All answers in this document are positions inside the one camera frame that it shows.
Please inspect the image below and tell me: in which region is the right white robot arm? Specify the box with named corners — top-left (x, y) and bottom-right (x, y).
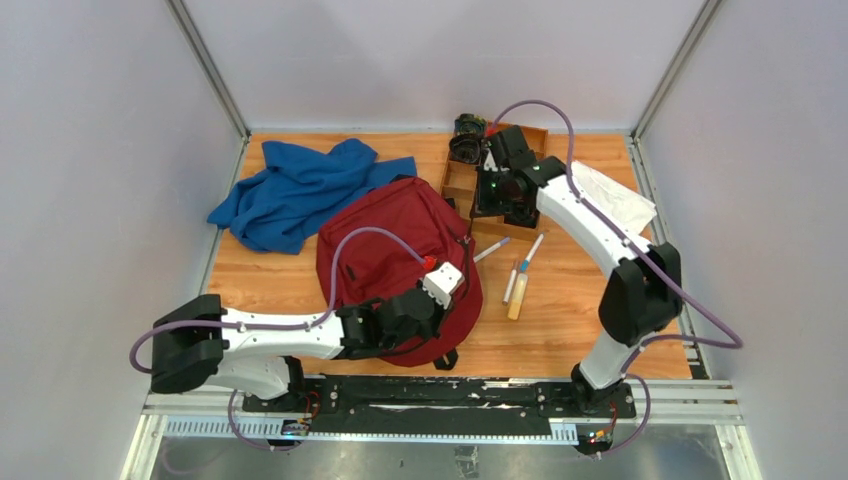
top-left (477, 126), bottom-right (683, 418)

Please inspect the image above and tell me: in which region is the brown capped white marker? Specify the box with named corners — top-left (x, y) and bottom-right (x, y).
top-left (502, 260), bottom-right (519, 306)

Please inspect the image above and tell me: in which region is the wooden divided tray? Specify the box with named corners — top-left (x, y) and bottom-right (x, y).
top-left (441, 125), bottom-right (549, 241)

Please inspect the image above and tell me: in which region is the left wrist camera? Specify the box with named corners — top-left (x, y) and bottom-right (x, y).
top-left (421, 262), bottom-right (465, 310)

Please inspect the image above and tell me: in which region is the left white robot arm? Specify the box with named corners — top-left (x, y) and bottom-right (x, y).
top-left (149, 286), bottom-right (453, 413)

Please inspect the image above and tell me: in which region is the purple capped white marker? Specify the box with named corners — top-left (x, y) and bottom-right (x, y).
top-left (473, 237), bottom-right (511, 262)

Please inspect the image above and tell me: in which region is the white folded cloth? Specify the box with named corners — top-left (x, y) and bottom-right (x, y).
top-left (571, 161), bottom-right (657, 234)

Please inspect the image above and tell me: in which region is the blue capped white marker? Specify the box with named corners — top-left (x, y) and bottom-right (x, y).
top-left (518, 232), bottom-right (545, 273)

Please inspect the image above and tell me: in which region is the blue cloth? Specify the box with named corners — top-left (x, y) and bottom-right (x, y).
top-left (207, 138), bottom-right (418, 255)

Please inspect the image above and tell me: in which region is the rolled dark tie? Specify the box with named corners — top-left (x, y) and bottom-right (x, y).
top-left (449, 134), bottom-right (484, 165)

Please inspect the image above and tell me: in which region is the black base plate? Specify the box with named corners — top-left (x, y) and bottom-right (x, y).
top-left (242, 375), bottom-right (636, 436)

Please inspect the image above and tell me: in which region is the red backpack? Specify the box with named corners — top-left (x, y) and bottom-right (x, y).
top-left (316, 176), bottom-right (483, 370)

